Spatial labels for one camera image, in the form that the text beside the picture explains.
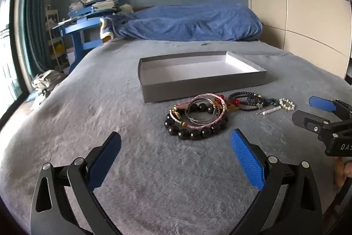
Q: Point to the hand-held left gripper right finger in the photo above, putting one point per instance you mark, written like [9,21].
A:
[246,158]

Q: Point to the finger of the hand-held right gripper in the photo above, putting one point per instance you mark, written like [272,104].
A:
[321,103]
[308,120]

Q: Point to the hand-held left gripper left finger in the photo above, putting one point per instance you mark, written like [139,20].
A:
[106,158]

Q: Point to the white pearl hair clip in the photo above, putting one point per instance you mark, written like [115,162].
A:
[268,111]

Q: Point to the shallow grey cardboard box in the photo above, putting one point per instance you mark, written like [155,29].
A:
[192,71]

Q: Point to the person's right hand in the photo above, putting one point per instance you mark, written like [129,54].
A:
[342,171]

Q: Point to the beige wardrobe grey stripes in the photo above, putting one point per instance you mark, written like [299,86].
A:
[308,12]

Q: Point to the grey cloth pile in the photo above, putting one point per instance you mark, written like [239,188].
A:
[45,80]

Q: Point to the yellow object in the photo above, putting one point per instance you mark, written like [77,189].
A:
[59,49]

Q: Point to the blue wooden desk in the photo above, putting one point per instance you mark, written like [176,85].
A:
[78,39]

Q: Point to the white shelf rack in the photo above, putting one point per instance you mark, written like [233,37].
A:
[55,31]

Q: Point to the blue duvet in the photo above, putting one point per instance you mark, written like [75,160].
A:
[192,21]

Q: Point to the white plush toy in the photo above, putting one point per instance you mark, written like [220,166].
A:
[126,8]

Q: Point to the stack of papers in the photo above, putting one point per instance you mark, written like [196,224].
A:
[106,4]

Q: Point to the teal curtain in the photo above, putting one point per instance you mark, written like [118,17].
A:
[35,17]

